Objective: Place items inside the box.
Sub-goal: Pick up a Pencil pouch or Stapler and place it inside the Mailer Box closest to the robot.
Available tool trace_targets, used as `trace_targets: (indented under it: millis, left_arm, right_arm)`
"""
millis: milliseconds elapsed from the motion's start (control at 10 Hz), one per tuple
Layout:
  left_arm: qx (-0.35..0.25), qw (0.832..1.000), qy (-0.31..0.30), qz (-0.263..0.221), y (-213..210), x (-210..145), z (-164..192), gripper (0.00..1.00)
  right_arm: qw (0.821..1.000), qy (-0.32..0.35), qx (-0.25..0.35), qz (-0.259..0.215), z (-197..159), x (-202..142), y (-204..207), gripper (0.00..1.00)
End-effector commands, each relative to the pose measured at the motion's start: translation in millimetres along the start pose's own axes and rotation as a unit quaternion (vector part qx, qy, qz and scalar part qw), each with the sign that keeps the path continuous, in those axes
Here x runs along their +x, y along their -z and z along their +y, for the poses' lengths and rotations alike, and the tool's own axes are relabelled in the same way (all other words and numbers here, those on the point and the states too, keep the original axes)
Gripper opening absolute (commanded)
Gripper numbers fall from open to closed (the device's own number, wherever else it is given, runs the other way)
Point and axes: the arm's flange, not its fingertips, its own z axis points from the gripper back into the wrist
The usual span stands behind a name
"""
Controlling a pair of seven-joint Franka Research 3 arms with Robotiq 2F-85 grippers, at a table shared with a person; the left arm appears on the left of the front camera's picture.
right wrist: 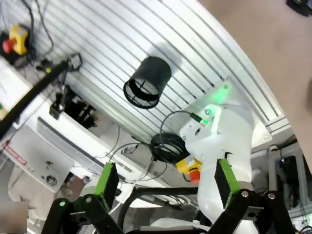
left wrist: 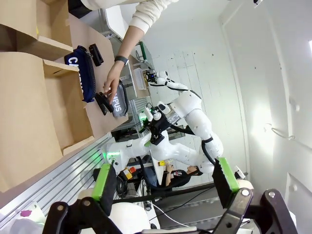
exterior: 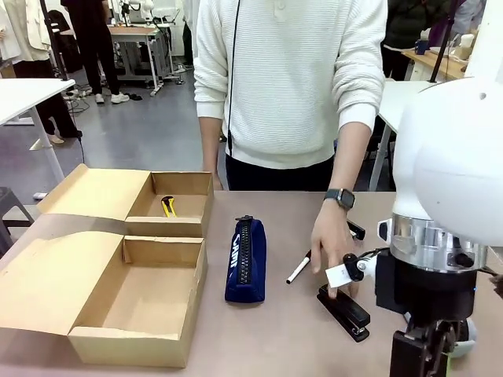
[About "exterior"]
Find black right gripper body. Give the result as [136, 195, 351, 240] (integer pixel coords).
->
[375, 253, 479, 328]

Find large black stapler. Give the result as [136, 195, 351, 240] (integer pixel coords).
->
[316, 282, 372, 344]

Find white marker pen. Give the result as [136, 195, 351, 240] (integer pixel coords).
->
[285, 248, 314, 285]

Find navy blue pencil case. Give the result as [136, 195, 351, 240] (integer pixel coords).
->
[223, 214, 269, 305]

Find small cardboard box with lid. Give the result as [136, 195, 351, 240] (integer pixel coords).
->
[36, 163, 215, 239]

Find large cardboard box with lid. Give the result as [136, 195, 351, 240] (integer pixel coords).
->
[0, 230, 209, 370]

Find person's left forearm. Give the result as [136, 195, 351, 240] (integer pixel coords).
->
[328, 117, 373, 196]

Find person's right forearm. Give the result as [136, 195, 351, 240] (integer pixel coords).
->
[198, 115, 223, 164]

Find person's left hand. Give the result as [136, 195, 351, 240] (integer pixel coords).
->
[310, 202, 361, 300]

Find person's right hand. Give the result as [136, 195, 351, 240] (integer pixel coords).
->
[202, 160, 224, 192]

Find dark smart watch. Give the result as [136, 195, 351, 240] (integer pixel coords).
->
[323, 188, 356, 212]

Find wooden work table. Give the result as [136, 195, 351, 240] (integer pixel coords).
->
[400, 46, 472, 84]

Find black stand pole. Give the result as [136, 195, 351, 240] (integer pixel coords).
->
[428, 0, 461, 84]

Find white cylinder container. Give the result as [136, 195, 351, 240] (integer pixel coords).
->
[458, 34, 477, 60]

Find person in white sweater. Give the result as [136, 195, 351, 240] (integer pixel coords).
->
[193, 0, 389, 192]

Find purple garment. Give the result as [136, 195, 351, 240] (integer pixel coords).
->
[428, 18, 457, 49]

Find white board panel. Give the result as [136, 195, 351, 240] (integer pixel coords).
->
[463, 0, 503, 79]

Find yellow utility knife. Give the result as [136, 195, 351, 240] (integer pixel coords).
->
[160, 194, 179, 218]

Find person in dark jacket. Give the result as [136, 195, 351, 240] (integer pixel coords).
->
[382, 0, 453, 82]

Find person in grey shirt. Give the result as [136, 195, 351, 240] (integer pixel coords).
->
[451, 0, 487, 37]

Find person with white sneakers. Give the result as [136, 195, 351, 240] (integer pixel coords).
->
[60, 0, 131, 105]

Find grey plastic stool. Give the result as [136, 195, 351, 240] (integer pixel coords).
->
[0, 185, 35, 253]

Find white table with slanted leg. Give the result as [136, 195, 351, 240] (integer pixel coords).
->
[0, 77, 77, 185]

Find person in cream coat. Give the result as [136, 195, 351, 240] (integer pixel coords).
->
[0, 0, 84, 145]

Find black cable with white tag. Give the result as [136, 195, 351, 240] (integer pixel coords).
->
[325, 247, 392, 291]

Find white table with white frame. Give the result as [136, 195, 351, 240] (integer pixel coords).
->
[368, 79, 434, 192]

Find thin black hanging cord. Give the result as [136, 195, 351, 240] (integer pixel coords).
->
[225, 0, 242, 159]

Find grey metal-frame workbench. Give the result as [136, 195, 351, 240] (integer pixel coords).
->
[107, 15, 177, 97]

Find black tripod pole with cable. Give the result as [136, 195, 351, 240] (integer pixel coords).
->
[38, 0, 86, 167]

